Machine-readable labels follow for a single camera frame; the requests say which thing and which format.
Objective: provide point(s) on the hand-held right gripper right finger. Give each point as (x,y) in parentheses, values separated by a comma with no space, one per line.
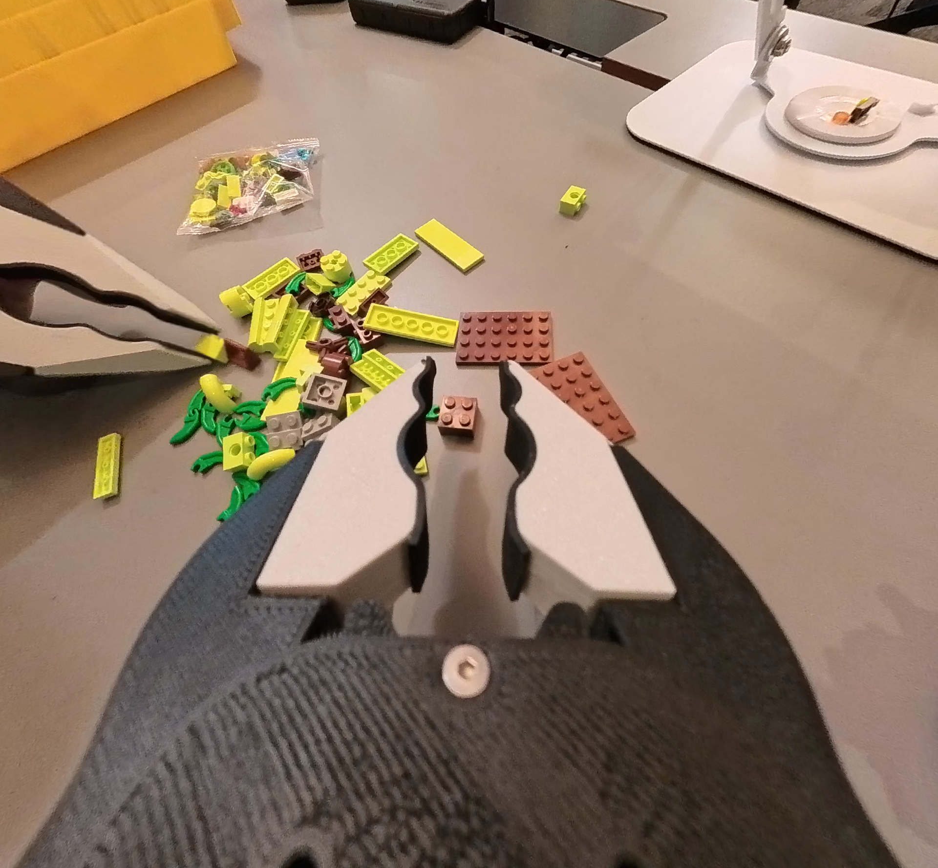
(586,523)

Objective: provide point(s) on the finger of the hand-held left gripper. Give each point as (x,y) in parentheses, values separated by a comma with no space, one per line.
(95,260)
(95,355)

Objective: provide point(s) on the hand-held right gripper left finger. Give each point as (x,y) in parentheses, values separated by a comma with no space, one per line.
(344,516)

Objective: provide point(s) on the lime slope brick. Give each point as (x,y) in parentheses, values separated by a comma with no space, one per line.
(212,349)

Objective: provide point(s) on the large brown studded plate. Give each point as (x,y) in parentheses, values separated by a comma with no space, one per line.
(586,399)
(505,337)

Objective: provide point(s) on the dark brown square brick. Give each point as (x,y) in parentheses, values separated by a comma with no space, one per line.
(243,356)

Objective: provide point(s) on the brown two-by-two brick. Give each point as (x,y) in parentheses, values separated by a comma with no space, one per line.
(459,417)

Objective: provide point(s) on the pile of toy bricks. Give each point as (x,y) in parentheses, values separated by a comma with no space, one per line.
(275,322)

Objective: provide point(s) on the lime narrow strip plate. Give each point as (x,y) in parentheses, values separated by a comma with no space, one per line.
(107,465)

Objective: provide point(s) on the small sealed bag of pieces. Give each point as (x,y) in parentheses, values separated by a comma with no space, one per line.
(242,190)

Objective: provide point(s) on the stacked yellow storage bins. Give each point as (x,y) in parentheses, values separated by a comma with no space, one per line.
(110,40)

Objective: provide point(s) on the lime flat tile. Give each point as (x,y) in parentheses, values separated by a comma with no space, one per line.
(448,244)

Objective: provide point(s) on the small lime brick with hole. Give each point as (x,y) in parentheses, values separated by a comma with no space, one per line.
(573,201)

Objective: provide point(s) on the black ribbed power brick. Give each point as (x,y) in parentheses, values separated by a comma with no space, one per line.
(414,7)

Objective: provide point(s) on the white monitor stand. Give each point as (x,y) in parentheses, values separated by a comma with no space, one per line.
(703,106)

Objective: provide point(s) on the small orange toy piece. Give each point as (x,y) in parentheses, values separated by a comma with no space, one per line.
(854,113)

